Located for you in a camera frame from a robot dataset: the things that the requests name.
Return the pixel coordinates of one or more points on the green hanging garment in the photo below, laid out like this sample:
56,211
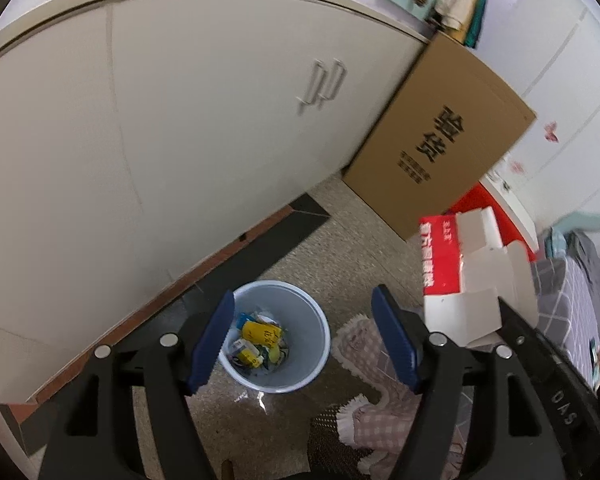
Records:
477,20

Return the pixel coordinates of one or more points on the pink checked fringed rug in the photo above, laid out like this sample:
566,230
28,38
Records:
375,410

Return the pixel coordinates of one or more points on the blue white wrapper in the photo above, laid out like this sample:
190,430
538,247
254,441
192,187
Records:
243,319

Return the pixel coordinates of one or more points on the red and white flat box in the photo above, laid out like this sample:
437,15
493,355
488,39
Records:
485,200

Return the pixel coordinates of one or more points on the red white carton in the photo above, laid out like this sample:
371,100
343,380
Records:
442,260

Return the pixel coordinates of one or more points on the grey quilt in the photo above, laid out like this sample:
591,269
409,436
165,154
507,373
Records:
587,255

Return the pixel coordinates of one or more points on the green wrapper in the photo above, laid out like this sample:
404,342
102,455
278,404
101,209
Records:
275,355

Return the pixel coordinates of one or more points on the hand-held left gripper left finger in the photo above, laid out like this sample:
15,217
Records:
212,340

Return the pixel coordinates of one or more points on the pale blue trash bin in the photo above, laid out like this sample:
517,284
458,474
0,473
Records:
300,340

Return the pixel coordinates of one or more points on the white small table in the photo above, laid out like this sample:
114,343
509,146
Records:
510,200

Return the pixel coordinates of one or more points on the dark woven mat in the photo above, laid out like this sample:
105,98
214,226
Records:
325,440

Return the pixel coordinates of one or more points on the teal checked pillow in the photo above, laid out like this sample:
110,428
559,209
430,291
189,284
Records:
557,240

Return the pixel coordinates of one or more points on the pale pink butterfly sticker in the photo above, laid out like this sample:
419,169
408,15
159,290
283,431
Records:
517,166

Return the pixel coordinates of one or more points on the white low cabinet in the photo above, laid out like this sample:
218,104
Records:
155,135

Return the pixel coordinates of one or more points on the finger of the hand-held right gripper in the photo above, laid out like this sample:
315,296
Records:
555,385

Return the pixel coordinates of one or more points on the large brown cardboard box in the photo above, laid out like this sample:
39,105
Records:
440,130

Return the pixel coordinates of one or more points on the yellow snack packet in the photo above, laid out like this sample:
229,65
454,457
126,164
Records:
260,332

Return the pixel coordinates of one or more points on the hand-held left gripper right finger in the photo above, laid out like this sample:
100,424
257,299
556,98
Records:
395,340

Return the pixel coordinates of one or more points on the teal white bed frame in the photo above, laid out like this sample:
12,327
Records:
590,220

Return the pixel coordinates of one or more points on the white wardrobe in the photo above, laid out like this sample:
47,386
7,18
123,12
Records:
555,60

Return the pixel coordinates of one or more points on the white yellow carton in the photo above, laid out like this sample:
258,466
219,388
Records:
247,355

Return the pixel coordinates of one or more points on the grey checked blanket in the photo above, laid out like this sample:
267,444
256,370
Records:
555,285

